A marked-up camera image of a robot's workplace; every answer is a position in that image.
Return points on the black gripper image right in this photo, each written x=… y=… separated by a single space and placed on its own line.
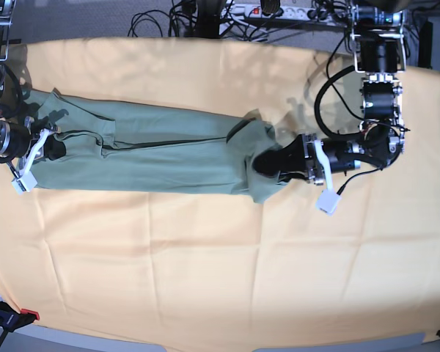
x=299 y=160

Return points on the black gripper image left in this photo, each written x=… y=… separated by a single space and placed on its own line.
x=16 y=141

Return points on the green T-shirt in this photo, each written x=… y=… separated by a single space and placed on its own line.
x=122 y=146

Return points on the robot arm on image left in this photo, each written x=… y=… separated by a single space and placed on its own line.
x=11 y=93

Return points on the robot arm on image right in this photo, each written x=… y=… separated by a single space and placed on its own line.
x=374 y=31

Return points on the yellow table cloth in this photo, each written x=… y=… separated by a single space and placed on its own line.
x=220 y=272

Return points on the white power strip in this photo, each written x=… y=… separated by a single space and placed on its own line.
x=286 y=12

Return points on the blue black bar clamp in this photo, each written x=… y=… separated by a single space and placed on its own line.
x=11 y=320

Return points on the dark computer tower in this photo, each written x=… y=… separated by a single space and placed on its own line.
x=425 y=45

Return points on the black monitor stand post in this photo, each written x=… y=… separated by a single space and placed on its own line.
x=208 y=18

